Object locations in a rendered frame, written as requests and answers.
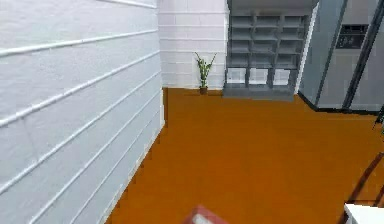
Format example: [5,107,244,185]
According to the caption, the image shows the green potted house plant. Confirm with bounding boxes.
[194,51,218,96]

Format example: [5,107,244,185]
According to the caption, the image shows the grey open shelf unit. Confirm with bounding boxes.
[222,0,320,102]

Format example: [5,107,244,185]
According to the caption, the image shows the red box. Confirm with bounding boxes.
[181,204,230,224]

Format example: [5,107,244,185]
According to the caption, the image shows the grey steel fridge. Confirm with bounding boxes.
[297,0,384,116]

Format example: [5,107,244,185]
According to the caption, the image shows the black fridge handle bar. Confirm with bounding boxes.
[342,0,384,110]

